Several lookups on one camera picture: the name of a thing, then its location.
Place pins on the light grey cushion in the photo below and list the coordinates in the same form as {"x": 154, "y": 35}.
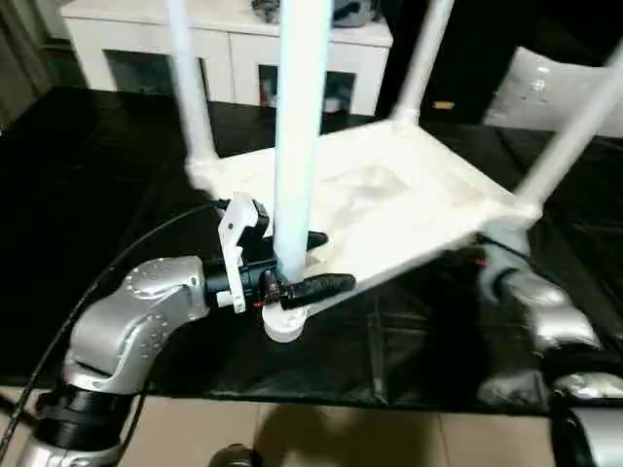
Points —
{"x": 545, "y": 92}

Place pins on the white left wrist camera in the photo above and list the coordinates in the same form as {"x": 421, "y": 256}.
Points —
{"x": 234, "y": 233}

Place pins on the black tall cabinet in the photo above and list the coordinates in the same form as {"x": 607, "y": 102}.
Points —
{"x": 487, "y": 49}

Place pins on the grey carry case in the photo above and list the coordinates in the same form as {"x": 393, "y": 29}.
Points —
{"x": 355, "y": 12}

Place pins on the black robot foot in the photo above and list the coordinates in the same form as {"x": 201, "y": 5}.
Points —
{"x": 234, "y": 455}

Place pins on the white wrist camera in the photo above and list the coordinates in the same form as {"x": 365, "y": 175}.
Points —
{"x": 506, "y": 241}
{"x": 234, "y": 233}

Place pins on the small yellow label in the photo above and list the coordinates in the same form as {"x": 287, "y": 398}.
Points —
{"x": 444, "y": 105}

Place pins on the grey curtain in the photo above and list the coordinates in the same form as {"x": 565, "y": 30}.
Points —
{"x": 19, "y": 58}

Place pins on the white plastic table top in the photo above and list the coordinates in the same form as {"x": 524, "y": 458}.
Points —
{"x": 389, "y": 195}

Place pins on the white plastic table leg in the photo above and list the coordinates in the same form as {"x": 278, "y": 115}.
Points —
{"x": 300, "y": 117}
{"x": 423, "y": 58}
{"x": 190, "y": 88}
{"x": 574, "y": 131}

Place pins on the black table mat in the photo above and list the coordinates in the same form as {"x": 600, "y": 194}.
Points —
{"x": 97, "y": 175}

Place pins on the white glass-door cabinet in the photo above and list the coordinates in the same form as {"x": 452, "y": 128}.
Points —
{"x": 234, "y": 49}

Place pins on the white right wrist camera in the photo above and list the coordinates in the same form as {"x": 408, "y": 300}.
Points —
{"x": 506, "y": 241}

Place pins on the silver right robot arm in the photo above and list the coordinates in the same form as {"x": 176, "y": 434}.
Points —
{"x": 545, "y": 311}

